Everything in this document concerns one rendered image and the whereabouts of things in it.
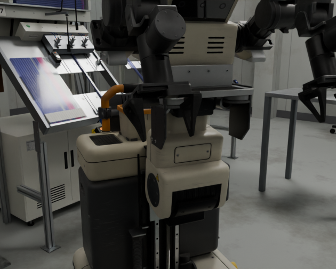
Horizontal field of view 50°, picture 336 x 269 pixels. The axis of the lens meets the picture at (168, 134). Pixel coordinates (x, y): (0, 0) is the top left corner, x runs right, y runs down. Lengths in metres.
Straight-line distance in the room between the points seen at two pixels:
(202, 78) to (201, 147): 0.21
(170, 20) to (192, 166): 0.54
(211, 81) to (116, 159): 0.45
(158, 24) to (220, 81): 0.45
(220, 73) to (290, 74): 4.95
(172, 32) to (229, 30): 0.45
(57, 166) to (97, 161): 1.27
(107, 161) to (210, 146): 0.38
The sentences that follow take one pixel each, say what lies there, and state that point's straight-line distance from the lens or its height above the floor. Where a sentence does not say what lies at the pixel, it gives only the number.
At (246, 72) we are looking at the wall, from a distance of 6.25.
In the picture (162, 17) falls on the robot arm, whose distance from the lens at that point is 0.64.
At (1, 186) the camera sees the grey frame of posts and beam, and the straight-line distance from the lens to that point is 2.58.
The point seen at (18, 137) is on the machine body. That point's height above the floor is 0.61.
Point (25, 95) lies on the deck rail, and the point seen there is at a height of 0.88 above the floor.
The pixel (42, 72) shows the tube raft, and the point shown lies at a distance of 2.32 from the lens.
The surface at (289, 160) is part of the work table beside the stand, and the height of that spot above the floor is 0.17.
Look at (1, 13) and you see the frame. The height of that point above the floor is 1.33.
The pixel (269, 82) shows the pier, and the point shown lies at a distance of 5.78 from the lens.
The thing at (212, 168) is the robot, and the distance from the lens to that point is 1.08.
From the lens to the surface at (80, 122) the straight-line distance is 2.17.
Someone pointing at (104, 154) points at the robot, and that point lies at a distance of 1.26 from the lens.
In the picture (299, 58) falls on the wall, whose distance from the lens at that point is 5.92.
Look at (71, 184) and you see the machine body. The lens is 2.62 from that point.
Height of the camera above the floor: 1.16
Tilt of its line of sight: 14 degrees down
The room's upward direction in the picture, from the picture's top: straight up
